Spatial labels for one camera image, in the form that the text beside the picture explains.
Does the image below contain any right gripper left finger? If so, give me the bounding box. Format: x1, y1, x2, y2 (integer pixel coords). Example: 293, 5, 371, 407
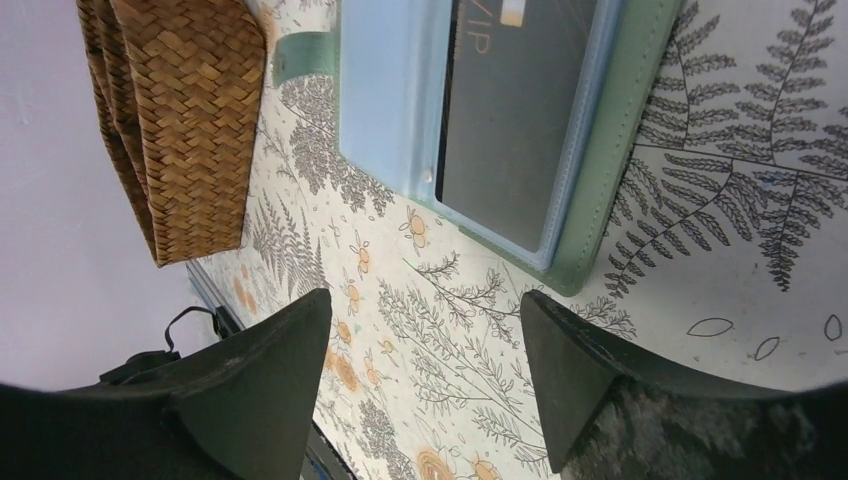
1, 288, 332, 479

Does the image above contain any green card holder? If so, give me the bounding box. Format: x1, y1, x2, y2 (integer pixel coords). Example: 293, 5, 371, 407
269, 1, 680, 297

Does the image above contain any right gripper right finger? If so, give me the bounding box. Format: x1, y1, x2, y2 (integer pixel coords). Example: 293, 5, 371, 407
520, 290, 847, 479

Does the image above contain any woven brown basket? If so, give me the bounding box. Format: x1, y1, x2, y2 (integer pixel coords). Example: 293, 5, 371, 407
77, 0, 266, 266

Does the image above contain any floral table mat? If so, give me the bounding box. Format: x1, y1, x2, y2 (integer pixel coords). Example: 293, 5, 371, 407
198, 1, 847, 479

